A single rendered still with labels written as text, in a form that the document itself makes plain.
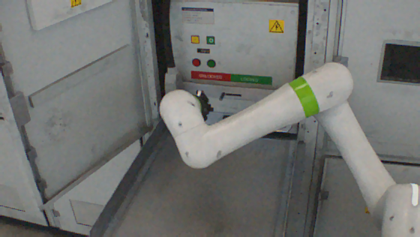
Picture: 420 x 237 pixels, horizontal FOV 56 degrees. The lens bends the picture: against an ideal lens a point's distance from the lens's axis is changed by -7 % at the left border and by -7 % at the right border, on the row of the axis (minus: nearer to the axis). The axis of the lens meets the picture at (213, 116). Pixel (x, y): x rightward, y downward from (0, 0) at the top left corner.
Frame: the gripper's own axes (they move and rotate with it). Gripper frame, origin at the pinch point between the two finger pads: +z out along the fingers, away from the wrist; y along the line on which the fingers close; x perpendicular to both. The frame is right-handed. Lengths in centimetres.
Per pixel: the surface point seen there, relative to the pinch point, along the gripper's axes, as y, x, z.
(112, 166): 32, -50, 29
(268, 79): -13.0, 19.9, 10.7
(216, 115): 2.8, -0.6, 18.5
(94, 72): -9.5, -36.7, -19.6
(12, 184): 53, -119, 41
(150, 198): 31.5, -12.8, -17.9
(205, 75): -12.8, -4.8, 10.7
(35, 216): 73, -111, 53
